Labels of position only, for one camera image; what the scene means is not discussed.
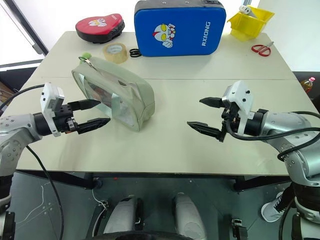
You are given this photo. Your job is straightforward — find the red black focus mitt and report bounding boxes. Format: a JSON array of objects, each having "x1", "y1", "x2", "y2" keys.
[{"x1": 75, "y1": 12, "x2": 126, "y2": 45}]

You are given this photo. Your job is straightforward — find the dark whiteboard frame bar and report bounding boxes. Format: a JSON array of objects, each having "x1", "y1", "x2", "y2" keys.
[{"x1": 0, "y1": 0, "x2": 50, "y2": 56}]

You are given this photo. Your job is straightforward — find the white floor cable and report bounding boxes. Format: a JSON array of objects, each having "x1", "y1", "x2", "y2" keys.
[{"x1": 91, "y1": 186, "x2": 109, "y2": 209}]

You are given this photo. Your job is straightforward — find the green pompom zipper charm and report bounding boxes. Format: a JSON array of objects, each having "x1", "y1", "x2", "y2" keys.
[{"x1": 78, "y1": 51, "x2": 94, "y2": 66}]

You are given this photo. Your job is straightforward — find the clear packing tape roll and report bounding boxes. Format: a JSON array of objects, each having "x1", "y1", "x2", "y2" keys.
[{"x1": 102, "y1": 42, "x2": 130, "y2": 65}]

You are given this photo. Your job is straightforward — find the pale green transparent pouch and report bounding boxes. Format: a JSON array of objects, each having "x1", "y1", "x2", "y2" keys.
[{"x1": 71, "y1": 56, "x2": 156, "y2": 132}]

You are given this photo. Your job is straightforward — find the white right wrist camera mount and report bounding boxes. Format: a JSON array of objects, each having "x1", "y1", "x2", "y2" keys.
[{"x1": 221, "y1": 80, "x2": 255, "y2": 137}]

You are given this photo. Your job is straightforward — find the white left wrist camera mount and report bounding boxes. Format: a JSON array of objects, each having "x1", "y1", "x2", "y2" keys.
[{"x1": 40, "y1": 82, "x2": 66, "y2": 138}]

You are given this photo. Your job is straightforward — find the white object in bin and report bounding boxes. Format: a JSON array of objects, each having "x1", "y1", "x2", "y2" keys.
[{"x1": 238, "y1": 4, "x2": 254, "y2": 16}]

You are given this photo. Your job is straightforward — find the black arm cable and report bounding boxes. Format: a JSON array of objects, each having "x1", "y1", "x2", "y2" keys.
[
  {"x1": 0, "y1": 84, "x2": 65, "y2": 240},
  {"x1": 225, "y1": 110, "x2": 320, "y2": 163}
]

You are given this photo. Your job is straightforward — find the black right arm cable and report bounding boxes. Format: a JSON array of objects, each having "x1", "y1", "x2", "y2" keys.
[{"x1": 225, "y1": 110, "x2": 320, "y2": 163}]

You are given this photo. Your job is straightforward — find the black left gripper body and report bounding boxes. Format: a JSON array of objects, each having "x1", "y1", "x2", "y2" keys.
[{"x1": 53, "y1": 104, "x2": 81, "y2": 135}]

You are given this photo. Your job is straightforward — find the yellow plastic bin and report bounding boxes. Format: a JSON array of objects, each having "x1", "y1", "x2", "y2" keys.
[{"x1": 226, "y1": 5, "x2": 276, "y2": 42}]

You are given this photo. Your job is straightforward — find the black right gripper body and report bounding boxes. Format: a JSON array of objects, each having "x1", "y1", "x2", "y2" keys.
[{"x1": 216, "y1": 101, "x2": 242, "y2": 144}]

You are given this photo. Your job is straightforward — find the red handled scissors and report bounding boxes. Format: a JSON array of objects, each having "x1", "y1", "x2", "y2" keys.
[{"x1": 250, "y1": 41, "x2": 275, "y2": 57}]

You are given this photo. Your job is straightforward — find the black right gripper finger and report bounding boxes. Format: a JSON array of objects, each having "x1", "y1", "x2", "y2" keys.
[
  {"x1": 198, "y1": 96, "x2": 224, "y2": 109},
  {"x1": 186, "y1": 121, "x2": 223, "y2": 140}
]

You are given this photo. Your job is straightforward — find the grey left robot leg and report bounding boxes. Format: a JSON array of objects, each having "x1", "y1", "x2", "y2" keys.
[{"x1": 103, "y1": 195, "x2": 144, "y2": 236}]

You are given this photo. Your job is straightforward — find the yellow bottle pink cap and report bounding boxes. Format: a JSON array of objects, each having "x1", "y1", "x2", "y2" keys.
[{"x1": 300, "y1": 76, "x2": 317, "y2": 95}]

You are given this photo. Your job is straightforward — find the grey right robot leg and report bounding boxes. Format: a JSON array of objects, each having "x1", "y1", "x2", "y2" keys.
[{"x1": 173, "y1": 192, "x2": 208, "y2": 240}]

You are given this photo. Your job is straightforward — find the black table frame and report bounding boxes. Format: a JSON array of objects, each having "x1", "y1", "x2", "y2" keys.
[{"x1": 14, "y1": 169, "x2": 292, "y2": 194}]

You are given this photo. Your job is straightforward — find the grey robot leg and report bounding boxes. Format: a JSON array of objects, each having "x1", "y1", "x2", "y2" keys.
[
  {"x1": 173, "y1": 192, "x2": 208, "y2": 240},
  {"x1": 103, "y1": 195, "x2": 144, "y2": 236}
]

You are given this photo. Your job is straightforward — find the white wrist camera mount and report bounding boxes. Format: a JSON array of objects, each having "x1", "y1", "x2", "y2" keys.
[
  {"x1": 40, "y1": 82, "x2": 66, "y2": 138},
  {"x1": 221, "y1": 80, "x2": 255, "y2": 137}
]

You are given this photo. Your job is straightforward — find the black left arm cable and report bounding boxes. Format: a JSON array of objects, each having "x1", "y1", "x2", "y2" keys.
[{"x1": 0, "y1": 84, "x2": 65, "y2": 240}]

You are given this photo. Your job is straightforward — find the white grey sneaker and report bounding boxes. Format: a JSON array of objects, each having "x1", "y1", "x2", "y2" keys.
[{"x1": 260, "y1": 190, "x2": 289, "y2": 224}]

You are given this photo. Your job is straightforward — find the black coiled rings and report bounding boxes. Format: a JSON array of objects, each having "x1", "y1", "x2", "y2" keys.
[{"x1": 129, "y1": 47, "x2": 143, "y2": 59}]

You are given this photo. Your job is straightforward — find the blue cartoon kick pad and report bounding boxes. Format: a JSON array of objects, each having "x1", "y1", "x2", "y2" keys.
[{"x1": 133, "y1": 0, "x2": 227, "y2": 58}]

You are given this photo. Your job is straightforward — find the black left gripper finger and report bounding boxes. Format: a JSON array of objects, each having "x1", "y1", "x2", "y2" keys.
[
  {"x1": 67, "y1": 98, "x2": 101, "y2": 112},
  {"x1": 74, "y1": 117, "x2": 112, "y2": 135}
]

